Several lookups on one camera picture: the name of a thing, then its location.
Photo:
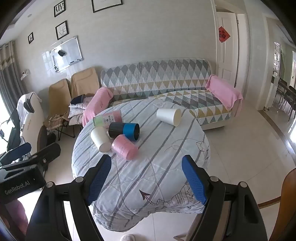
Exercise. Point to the large black framed picture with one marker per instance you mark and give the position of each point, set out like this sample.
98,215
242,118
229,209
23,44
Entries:
106,4

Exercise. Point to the dark dining chair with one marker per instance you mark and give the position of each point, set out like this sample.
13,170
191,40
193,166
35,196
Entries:
291,99
282,90

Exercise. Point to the red door decoration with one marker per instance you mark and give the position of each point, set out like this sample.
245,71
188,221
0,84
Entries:
224,34

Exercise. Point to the small black framed picture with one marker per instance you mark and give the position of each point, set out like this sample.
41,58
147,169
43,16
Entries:
30,38

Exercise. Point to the pink clothing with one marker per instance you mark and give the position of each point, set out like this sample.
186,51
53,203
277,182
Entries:
16,215

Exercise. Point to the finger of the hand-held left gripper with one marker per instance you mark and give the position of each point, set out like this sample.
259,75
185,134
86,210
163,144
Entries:
18,151
49,154

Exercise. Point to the white shoe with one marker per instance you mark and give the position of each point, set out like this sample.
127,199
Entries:
127,237

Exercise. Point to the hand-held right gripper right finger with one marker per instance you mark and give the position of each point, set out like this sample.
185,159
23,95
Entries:
194,182

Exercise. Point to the brown wooden chair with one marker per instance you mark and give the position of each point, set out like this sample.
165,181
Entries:
286,208

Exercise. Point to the black and blue cup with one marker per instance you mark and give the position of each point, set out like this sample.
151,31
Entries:
124,130

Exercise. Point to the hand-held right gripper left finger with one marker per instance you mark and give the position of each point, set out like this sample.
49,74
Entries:
99,179

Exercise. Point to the sofa with diamond pattern cover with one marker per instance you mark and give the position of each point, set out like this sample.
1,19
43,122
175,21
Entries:
161,76

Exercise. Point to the white door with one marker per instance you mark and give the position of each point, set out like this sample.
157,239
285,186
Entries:
227,60

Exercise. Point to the pink and green cup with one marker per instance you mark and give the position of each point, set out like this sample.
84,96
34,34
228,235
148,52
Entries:
108,118

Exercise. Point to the whiteboard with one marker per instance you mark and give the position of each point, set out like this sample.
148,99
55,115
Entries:
69,52

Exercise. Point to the black cushion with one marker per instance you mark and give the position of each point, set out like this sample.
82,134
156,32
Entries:
77,99

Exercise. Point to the table with striped cloth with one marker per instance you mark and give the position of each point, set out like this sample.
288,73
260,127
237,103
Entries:
157,148

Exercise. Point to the beige folding chair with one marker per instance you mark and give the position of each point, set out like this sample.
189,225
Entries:
84,81
59,97

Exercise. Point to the grey curtain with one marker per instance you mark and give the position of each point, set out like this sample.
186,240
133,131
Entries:
9,78

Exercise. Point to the small white cup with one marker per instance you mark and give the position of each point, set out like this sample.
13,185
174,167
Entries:
100,138

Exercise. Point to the large white cup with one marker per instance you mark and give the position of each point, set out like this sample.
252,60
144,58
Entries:
167,116

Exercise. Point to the white massage chair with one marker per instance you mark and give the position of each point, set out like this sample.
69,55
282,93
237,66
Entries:
31,120

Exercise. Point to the pink towel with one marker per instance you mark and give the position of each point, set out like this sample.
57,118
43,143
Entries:
225,92
97,104

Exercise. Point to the black whiteboard eraser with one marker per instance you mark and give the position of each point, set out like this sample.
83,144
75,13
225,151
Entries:
61,52

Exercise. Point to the floral cushion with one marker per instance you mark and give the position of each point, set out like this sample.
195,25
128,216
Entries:
77,112

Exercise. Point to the white wall device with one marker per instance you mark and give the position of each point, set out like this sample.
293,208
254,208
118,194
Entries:
25,74

